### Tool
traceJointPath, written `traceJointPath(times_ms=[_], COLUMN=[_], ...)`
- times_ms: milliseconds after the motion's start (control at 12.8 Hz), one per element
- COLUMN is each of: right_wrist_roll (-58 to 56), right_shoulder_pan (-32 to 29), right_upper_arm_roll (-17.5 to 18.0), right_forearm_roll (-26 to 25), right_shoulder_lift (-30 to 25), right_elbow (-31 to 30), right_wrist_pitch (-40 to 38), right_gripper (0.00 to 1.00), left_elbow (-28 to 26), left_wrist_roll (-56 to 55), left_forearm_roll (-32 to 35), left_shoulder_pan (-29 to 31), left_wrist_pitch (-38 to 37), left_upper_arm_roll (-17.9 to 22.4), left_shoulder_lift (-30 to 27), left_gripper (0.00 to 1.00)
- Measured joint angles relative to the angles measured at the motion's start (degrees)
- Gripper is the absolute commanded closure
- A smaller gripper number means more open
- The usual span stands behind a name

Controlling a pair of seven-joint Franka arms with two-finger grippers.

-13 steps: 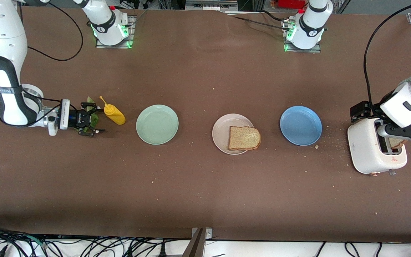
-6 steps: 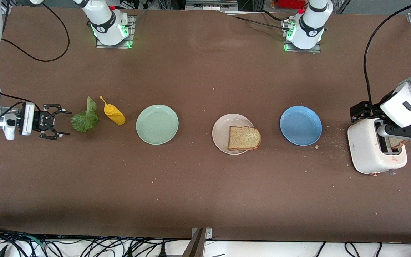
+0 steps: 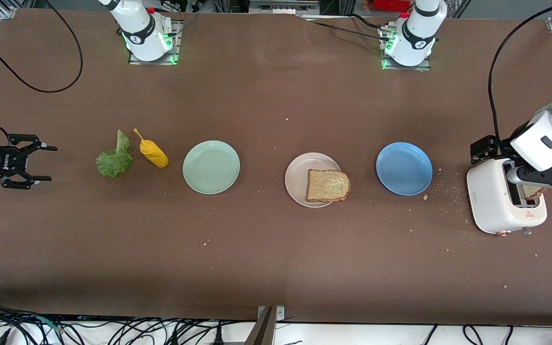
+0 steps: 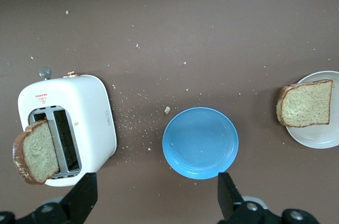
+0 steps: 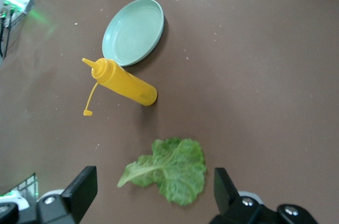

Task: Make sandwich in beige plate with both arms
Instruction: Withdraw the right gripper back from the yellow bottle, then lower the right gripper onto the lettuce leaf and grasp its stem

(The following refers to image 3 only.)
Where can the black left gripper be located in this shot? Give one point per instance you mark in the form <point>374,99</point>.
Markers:
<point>485,148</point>

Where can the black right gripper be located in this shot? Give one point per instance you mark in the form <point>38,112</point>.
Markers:
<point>7,164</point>

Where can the green lettuce leaf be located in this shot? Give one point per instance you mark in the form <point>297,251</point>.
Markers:
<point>113,163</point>

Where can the yellow mustard squeeze bottle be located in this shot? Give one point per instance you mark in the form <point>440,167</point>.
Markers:
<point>155,155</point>

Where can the brown bread slice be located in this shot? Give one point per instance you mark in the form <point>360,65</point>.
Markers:
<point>532,192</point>
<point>328,186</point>

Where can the blue plate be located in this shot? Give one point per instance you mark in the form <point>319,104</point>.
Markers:
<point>404,168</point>

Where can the mint green plate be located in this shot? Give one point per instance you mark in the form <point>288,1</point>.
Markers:
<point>211,167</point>

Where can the beige plate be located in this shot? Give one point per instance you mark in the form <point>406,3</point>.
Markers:
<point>297,177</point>

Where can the white toaster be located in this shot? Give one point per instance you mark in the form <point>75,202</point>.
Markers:
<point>489,201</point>

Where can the red box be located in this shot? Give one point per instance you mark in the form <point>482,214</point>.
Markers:
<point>391,5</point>

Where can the grey metal bar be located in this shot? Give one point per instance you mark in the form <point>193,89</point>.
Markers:
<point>261,330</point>

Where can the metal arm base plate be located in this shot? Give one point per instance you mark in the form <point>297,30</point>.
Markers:
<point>408,68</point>
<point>178,36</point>

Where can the grey aluminium frame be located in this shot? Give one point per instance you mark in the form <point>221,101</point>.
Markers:
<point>281,7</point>

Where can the small metal bracket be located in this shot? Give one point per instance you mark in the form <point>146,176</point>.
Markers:
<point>280,312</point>

